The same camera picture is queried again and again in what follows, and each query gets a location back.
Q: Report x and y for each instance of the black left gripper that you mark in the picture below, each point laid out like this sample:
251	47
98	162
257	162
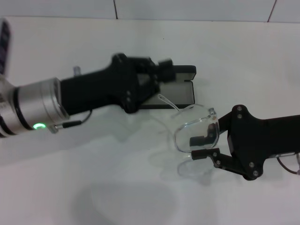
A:
105	91

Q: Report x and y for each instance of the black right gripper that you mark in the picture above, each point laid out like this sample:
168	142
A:
253	140

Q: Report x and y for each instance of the clear white glasses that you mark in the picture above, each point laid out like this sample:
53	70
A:
185	133

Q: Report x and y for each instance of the black glasses case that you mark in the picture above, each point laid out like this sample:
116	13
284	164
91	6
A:
180	93

